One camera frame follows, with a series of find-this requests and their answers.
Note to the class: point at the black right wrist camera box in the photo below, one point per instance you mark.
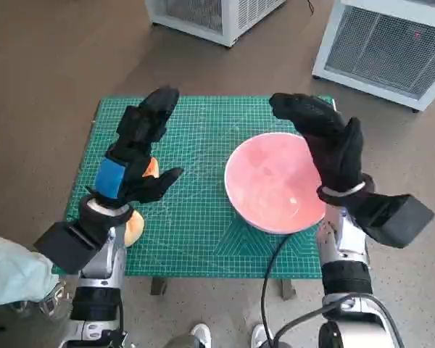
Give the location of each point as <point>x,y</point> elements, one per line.
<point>402,221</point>

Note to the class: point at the dark metal table leg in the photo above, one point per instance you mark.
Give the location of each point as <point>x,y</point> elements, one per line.
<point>158,286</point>
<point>287,289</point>

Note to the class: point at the pink bowl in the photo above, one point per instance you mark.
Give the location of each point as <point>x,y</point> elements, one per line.
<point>268,181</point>

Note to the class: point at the white mesh cabinet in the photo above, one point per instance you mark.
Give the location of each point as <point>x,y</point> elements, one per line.
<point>377,47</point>
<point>232,21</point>

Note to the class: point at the green cutting mat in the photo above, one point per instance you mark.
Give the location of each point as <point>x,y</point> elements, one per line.
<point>203,145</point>

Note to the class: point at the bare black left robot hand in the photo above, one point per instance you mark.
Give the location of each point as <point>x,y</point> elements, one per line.
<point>137,127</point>

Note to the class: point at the light blue cloth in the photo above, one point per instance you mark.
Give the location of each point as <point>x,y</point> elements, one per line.
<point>11,268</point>

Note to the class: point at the small black device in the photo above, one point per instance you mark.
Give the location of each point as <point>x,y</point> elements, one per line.
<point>116,336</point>

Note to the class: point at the long toy bread loaf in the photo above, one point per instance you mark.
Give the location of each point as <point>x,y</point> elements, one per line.
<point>152,169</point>

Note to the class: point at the white shoe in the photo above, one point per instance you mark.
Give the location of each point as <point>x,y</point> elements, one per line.
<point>259,335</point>
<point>201,333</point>

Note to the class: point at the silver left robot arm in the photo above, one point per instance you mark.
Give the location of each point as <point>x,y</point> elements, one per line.
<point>101,264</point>

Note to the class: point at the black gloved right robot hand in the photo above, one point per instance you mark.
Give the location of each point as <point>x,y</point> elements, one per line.
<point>330,145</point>

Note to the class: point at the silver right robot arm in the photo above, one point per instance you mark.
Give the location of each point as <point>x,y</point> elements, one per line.
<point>344,282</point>

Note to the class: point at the round toy bread bun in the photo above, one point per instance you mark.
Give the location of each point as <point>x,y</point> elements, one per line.
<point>135,228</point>

